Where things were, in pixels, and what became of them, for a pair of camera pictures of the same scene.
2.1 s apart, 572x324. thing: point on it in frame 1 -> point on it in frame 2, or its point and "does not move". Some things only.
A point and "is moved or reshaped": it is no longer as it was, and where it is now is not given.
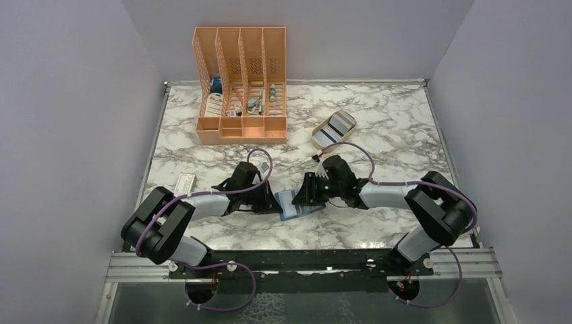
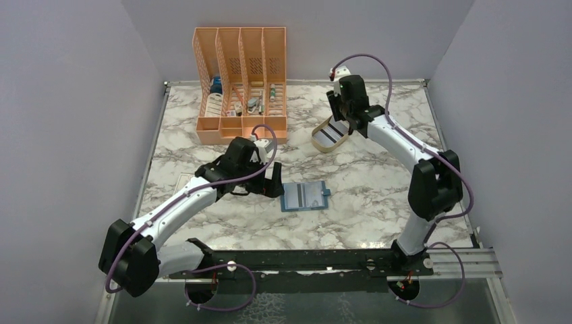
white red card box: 187,183 does not move
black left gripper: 268,204 -> 272,187
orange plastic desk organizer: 244,69 does not move
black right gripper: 307,194 -> 334,99
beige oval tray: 333,129 does not move
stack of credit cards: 338,124 does not move
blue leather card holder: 288,210 is moved or reshaped
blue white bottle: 215,100 does not move
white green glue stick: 272,92 does not move
